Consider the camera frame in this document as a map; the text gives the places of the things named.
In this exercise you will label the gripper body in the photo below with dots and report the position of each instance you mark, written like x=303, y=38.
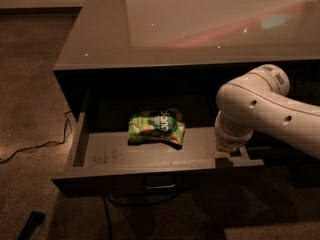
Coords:
x=232, y=140

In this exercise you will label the dark drawer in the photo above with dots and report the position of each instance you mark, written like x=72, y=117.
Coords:
x=102, y=161

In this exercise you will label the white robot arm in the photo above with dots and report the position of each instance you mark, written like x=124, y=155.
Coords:
x=257, y=101

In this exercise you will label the green snack bag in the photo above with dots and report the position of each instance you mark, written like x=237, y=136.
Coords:
x=166, y=126

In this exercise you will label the black bar on floor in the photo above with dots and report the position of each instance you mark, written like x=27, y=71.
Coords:
x=35, y=219

